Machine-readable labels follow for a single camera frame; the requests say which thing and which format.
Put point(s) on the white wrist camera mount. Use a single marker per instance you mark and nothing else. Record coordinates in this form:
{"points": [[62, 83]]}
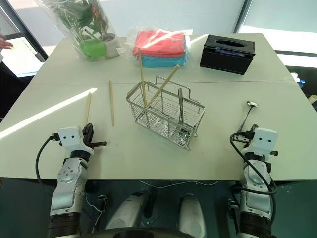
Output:
{"points": [[70, 136], [263, 140]]}

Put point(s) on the folded red towels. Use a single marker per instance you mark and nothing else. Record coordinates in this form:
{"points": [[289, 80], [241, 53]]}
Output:
{"points": [[158, 44]]}

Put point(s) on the black window frame bar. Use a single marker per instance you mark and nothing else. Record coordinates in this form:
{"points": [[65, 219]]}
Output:
{"points": [[27, 37]]}

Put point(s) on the white plant pot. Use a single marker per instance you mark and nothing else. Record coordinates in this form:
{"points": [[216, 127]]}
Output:
{"points": [[112, 45]]}

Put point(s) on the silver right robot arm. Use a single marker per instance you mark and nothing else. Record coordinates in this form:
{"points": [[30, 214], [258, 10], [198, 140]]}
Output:
{"points": [[255, 178]]}

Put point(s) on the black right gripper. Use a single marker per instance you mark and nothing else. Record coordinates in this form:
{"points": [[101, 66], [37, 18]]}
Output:
{"points": [[249, 139]]}

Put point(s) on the green leafy plant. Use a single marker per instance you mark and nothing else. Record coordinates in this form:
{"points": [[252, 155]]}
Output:
{"points": [[84, 17]]}

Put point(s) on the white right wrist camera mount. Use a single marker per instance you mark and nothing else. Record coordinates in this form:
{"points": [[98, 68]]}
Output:
{"points": [[263, 140]]}

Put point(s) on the metal spoon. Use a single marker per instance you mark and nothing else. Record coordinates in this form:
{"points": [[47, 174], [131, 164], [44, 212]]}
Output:
{"points": [[248, 112], [180, 104]]}

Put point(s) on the folded blue towel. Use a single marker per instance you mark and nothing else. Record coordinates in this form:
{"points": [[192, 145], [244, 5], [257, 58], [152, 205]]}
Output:
{"points": [[163, 60]]}

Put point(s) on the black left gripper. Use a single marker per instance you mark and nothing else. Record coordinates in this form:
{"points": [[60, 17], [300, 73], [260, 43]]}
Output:
{"points": [[89, 141]]}

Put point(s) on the black tissue box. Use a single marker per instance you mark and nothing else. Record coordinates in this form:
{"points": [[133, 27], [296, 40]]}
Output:
{"points": [[223, 62]]}

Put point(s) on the grey window frame bar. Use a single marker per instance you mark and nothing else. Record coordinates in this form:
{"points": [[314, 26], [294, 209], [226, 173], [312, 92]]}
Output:
{"points": [[241, 17]]}

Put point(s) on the person's bare hand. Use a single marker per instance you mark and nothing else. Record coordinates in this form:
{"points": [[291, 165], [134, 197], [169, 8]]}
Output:
{"points": [[5, 43]]}

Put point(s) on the wooden chopstick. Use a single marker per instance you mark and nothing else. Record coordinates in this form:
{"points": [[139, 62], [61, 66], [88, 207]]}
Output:
{"points": [[111, 104], [163, 83], [88, 109], [141, 74]]}

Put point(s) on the white bottle with blue cap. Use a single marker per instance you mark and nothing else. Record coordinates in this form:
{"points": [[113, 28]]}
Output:
{"points": [[299, 80]]}

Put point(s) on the small white object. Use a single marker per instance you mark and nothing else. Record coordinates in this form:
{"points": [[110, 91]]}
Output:
{"points": [[314, 99]]}

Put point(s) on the potted plant in plastic wrap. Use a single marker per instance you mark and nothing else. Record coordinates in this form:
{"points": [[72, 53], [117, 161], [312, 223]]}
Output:
{"points": [[67, 27]]}

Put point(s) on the clear plastic towel bag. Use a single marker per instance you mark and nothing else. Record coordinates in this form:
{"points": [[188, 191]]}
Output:
{"points": [[128, 37]]}

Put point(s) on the green plant pot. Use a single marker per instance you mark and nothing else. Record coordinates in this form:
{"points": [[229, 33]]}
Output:
{"points": [[92, 48]]}

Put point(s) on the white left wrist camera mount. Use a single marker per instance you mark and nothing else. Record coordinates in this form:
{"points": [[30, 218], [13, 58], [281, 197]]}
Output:
{"points": [[70, 136]]}

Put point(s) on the white rounded robot shell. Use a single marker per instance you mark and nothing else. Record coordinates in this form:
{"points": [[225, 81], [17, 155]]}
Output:
{"points": [[126, 213], [192, 215]]}

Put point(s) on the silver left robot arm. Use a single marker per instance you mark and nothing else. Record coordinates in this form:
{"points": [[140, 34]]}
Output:
{"points": [[67, 173]]}

